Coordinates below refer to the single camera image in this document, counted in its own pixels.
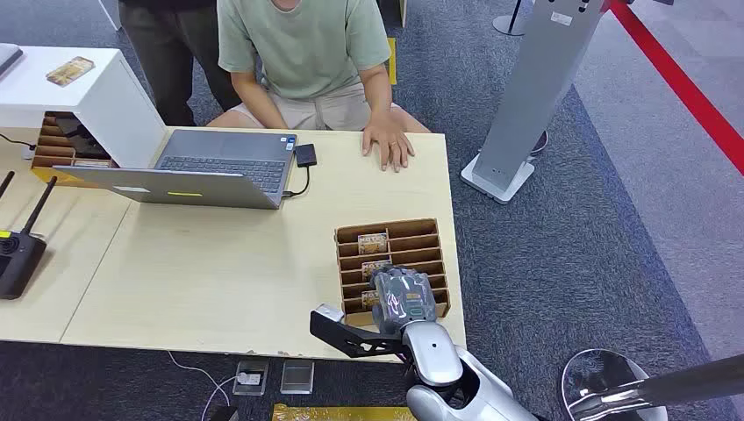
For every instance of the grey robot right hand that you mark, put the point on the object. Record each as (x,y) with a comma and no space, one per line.
(404,299)

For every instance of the hotel key card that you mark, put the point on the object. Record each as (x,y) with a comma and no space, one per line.
(372,267)
(372,243)
(70,71)
(368,299)

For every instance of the brown cardboard card holder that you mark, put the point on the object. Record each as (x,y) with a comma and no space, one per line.
(55,148)
(415,247)

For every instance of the person's left hand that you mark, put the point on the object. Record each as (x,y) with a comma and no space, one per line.
(388,142)

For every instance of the seated person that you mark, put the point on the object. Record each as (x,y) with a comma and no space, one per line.
(308,52)

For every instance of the standing person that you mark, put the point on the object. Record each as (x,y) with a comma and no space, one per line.
(168,58)

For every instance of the yellow floor tape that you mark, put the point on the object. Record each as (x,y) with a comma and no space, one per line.
(343,413)

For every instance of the metal floor socket with plug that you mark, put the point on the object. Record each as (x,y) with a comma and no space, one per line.
(251,378)

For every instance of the black usb adapter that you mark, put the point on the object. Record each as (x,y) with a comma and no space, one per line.
(306,155)

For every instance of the clear round stand base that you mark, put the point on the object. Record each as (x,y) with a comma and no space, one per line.
(593,372)

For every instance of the grey laptop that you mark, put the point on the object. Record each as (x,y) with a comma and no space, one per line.
(226,157)

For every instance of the silver kiosk stand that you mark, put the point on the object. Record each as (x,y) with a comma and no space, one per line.
(535,87)

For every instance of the dark metal pole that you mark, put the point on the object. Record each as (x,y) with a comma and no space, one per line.
(686,380)

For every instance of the round stanchion base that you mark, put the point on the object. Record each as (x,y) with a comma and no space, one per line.
(507,24)

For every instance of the white desk riser box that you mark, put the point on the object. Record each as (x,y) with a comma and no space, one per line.
(110,110)

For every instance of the black router with antennas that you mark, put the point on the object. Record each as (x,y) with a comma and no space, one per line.
(20,261)

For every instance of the grey flat device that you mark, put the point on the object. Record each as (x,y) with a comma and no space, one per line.
(7,57)

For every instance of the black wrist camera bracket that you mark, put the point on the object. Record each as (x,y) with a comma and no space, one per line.
(349,340)

